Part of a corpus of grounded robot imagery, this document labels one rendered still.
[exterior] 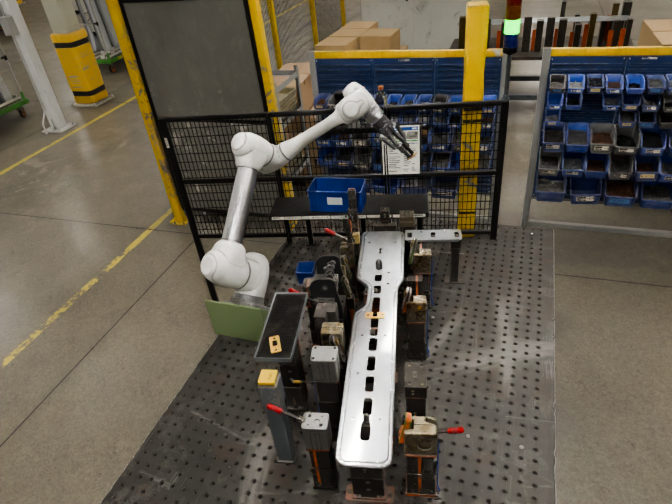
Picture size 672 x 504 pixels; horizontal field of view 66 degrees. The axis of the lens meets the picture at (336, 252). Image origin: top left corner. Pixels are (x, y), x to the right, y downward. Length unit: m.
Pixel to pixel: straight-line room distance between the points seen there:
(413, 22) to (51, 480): 7.44
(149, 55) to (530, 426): 3.78
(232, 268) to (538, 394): 1.45
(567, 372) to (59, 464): 3.00
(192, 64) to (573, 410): 3.56
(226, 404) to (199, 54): 2.79
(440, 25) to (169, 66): 5.06
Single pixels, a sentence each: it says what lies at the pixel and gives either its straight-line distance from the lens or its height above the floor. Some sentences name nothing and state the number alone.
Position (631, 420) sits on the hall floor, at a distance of 3.38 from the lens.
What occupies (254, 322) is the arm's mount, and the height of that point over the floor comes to 0.83.
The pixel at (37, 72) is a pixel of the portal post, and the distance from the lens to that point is 8.60.
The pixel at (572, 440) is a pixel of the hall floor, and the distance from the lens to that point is 3.20.
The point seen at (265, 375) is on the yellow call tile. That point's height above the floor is 1.16.
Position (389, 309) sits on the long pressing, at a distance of 2.29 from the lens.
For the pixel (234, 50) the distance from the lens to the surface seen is 4.20.
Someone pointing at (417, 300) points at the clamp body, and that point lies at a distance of 2.26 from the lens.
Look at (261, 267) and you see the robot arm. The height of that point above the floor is 1.00.
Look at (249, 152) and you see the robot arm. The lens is 2.59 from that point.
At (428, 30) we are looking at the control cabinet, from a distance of 8.70.
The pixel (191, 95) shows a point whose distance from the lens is 4.55.
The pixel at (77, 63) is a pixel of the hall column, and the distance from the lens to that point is 9.43.
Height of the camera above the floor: 2.52
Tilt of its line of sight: 35 degrees down
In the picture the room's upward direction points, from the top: 7 degrees counter-clockwise
